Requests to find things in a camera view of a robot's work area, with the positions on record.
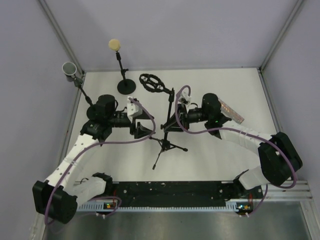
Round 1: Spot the glitter rhinestone microphone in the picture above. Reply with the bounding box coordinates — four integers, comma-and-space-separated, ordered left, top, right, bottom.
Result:
218, 98, 245, 125

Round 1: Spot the black round-base mic stand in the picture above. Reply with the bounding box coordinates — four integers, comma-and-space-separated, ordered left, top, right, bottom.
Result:
116, 51, 136, 95

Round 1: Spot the black tripod shock-mount stand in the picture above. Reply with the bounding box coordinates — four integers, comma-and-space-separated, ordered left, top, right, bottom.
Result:
139, 73, 188, 170

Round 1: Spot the cream yellow microphone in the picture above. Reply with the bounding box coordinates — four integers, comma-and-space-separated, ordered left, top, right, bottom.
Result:
108, 38, 121, 52

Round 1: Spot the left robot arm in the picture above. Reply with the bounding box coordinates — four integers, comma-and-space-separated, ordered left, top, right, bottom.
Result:
32, 94, 156, 226

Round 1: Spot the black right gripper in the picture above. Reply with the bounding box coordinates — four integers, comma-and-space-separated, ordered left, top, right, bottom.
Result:
164, 103, 211, 132

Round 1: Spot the aluminium frame rail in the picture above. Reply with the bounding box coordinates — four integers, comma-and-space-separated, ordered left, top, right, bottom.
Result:
76, 181, 312, 215

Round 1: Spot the black left round-base stand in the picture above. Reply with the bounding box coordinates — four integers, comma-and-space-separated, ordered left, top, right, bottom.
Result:
71, 75, 96, 119

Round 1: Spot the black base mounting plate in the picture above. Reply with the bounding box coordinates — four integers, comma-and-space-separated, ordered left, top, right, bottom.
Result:
106, 181, 263, 208

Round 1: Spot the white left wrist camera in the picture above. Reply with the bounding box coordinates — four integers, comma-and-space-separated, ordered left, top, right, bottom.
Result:
126, 96, 143, 123

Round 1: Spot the grey microphone on left stand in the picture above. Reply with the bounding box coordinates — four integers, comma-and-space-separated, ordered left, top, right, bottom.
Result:
62, 61, 78, 82

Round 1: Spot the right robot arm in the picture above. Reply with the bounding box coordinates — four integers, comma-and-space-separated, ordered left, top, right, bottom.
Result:
161, 93, 303, 198

